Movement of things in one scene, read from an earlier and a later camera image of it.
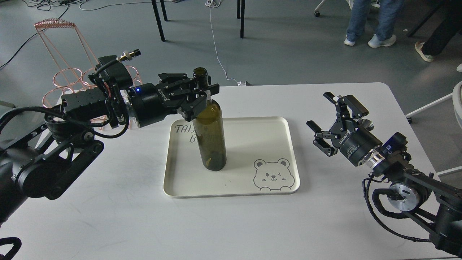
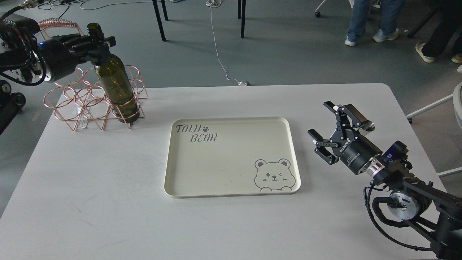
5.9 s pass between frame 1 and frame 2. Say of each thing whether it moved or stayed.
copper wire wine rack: stayed
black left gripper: moved
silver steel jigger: stayed
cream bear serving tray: stayed
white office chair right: stayed
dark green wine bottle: moved
